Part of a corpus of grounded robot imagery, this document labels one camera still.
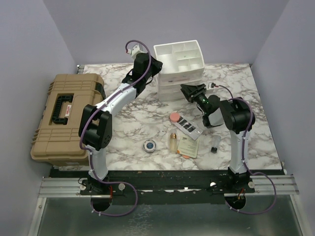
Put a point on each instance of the round blue lid jar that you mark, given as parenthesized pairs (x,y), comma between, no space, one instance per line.
(149,146)

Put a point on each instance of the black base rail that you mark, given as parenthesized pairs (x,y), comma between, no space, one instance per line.
(124,188)

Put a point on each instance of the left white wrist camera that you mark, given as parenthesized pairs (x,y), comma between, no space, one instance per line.
(136,49)

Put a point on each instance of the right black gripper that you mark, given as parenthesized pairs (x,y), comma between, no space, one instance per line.
(187,90)

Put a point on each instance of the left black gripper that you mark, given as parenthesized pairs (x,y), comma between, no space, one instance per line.
(157,66)

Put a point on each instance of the eyeshadow palette plastic sleeve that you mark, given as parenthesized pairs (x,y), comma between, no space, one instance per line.
(188,127)

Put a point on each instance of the clear vial black cap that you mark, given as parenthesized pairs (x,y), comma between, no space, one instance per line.
(215,143)

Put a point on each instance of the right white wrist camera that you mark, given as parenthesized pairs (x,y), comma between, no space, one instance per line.
(213,86)

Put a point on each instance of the cream sachet with barcode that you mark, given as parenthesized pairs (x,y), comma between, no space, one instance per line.
(188,147)

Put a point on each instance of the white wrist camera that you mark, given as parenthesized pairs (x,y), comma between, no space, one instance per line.
(213,86)
(136,49)

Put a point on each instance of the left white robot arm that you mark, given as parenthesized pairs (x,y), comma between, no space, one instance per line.
(96,127)

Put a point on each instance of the pink round compact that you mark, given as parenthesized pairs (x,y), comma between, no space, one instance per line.
(174,117)

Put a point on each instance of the aluminium rail frame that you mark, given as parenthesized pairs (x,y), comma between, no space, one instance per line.
(271,210)

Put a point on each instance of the pink handled brush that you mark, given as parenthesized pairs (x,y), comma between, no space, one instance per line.
(178,78)

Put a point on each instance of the frosted gold cap bottle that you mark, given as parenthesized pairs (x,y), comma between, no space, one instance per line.
(173,142)

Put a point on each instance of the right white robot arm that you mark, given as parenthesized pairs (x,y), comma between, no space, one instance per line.
(238,117)

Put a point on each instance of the white makeup organizer with drawers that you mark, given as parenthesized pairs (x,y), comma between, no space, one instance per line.
(179,59)

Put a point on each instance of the tan hard tool case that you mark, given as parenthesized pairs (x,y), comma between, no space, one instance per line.
(56,141)

